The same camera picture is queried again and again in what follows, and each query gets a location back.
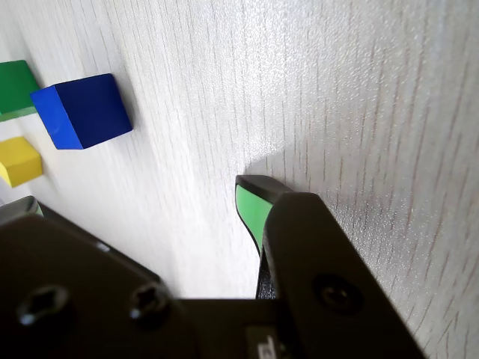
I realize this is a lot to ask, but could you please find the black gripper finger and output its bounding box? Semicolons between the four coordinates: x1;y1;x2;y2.
0;195;195;359
235;174;427;359

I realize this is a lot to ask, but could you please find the green cube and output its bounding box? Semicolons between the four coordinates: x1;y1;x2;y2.
0;59;40;123

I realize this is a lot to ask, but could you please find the yellow cube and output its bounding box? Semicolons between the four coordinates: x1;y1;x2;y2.
0;135;43;188

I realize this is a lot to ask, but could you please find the blue cube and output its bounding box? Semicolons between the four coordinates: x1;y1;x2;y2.
29;73;134;150

